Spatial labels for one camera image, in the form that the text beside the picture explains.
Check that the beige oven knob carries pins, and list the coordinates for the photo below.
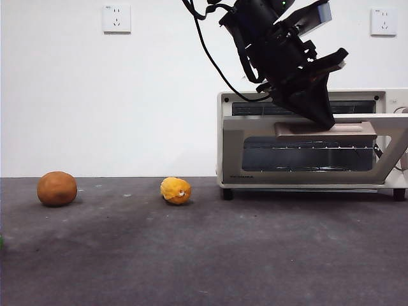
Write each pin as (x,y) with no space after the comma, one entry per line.
(404,110)
(405,165)

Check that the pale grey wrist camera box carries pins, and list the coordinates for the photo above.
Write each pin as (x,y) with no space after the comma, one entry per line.
(323,12)

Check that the cream toaster oven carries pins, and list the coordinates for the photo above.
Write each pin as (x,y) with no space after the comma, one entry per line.
(220,143)

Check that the white wall socket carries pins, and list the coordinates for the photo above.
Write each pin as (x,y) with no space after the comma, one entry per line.
(383,21)
(116,19)

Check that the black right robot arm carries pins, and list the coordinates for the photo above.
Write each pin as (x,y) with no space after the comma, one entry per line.
(255,25)

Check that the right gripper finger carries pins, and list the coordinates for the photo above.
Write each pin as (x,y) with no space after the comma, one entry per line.
(301,102)
(323,95)

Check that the yellow corn cob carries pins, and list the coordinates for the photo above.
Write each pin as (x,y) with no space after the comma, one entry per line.
(174,191)

